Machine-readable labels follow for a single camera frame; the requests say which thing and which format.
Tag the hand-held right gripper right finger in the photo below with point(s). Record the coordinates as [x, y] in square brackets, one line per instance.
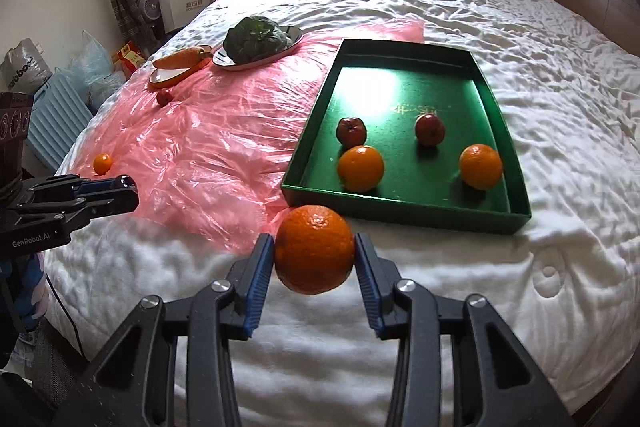
[370, 292]

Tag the green tray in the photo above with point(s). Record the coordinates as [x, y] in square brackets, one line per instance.
[400, 77]

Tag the round dark-rimmed plate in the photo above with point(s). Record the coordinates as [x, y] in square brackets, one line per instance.
[230, 63]

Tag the carrot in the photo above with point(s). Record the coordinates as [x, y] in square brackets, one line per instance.
[175, 58]

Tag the white bed blanket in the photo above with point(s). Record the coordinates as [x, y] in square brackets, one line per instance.
[575, 132]

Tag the white paper bag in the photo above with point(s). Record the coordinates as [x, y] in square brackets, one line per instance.
[185, 7]

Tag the green leafy vegetable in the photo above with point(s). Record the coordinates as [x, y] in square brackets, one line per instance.
[255, 37]

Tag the pink plastic sheet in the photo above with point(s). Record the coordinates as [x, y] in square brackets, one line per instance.
[225, 132]

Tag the grey fabric seat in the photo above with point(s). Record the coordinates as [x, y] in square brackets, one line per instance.
[50, 367]

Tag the grey printed bag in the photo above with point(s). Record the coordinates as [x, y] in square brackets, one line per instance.
[25, 67]

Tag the small purple fan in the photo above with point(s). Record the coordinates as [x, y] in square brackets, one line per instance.
[147, 4]

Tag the clear plastic bag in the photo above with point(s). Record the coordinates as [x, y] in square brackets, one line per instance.
[92, 67]

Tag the orange cardboard box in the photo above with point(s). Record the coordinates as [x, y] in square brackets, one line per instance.
[127, 57]

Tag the orange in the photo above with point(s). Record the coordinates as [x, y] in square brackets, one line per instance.
[102, 163]
[313, 252]
[361, 168]
[480, 166]

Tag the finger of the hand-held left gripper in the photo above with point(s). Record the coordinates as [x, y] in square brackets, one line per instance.
[100, 186]
[112, 203]

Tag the orange oval dish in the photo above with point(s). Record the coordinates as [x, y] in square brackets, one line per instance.
[165, 80]

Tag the light blue ribbed suitcase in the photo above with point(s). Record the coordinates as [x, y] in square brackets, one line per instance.
[55, 117]

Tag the small red apple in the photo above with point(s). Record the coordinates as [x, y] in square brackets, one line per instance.
[351, 131]
[163, 96]
[429, 129]

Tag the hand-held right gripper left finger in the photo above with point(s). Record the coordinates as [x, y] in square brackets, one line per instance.
[257, 292]

